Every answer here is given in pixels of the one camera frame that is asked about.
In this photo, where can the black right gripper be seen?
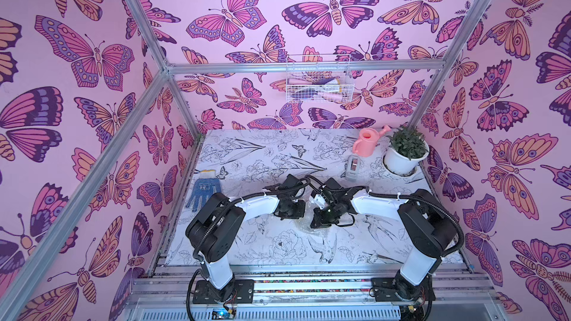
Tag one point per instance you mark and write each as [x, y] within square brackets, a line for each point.
[321, 216]

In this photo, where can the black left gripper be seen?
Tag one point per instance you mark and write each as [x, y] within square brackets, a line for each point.
[299, 213]

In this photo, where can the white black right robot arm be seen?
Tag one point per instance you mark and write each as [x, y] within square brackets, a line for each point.
[432, 229]

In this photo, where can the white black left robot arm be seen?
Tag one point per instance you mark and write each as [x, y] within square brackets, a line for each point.
[215, 227]

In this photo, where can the pink watering can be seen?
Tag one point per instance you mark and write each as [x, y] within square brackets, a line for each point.
[367, 141]

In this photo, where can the blue dotted work glove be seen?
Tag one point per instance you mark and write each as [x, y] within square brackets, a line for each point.
[205, 183]

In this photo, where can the potted green plant white pot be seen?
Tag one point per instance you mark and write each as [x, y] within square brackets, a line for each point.
[406, 150]

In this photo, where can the green circuit board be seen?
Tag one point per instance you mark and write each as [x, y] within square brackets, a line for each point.
[223, 314]

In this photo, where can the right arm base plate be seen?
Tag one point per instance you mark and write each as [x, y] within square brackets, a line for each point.
[397, 290]

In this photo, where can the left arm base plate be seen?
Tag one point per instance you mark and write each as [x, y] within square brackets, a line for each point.
[238, 291]

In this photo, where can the white wire wall basket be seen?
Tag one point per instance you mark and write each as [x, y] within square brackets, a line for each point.
[316, 78]

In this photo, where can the aluminium cage frame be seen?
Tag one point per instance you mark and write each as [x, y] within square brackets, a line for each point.
[37, 266]

